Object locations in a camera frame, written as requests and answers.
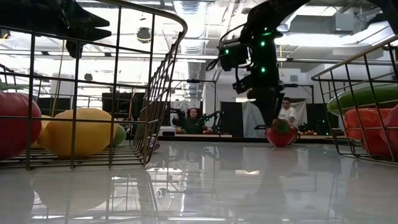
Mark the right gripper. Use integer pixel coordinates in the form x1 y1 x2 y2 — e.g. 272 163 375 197
232 74 285 128

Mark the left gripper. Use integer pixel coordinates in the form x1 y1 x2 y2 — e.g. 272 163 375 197
9 0 112 59

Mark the red tomato toy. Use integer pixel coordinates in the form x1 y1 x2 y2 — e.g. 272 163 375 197
265 118 299 148

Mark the green cucumber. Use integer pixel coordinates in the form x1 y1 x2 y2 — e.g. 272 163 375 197
326 83 398 116

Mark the orange carrot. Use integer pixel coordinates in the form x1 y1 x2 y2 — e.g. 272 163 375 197
343 107 392 158

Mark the yellow lemon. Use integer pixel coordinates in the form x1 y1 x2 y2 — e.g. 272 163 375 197
30 114 53 150
46 107 119 159

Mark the green lime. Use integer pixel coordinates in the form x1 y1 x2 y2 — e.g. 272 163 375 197
112 123 127 147

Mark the small purple eggplant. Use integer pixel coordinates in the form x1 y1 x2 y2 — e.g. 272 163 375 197
147 136 161 154

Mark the red bell pepper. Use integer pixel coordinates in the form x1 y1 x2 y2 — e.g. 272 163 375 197
378 104 398 162

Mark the red apple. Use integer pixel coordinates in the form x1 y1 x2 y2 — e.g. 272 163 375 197
0 91 43 162

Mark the person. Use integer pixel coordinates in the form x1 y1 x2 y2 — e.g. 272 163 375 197
178 107 208 135
277 96 298 128

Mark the black ceiling dome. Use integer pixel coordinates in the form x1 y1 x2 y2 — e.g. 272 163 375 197
136 27 152 44

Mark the black table frame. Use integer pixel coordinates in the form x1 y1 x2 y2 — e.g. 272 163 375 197
155 133 349 144

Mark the metal wire basket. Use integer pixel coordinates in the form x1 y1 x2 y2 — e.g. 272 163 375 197
0 0 189 171
310 34 398 166

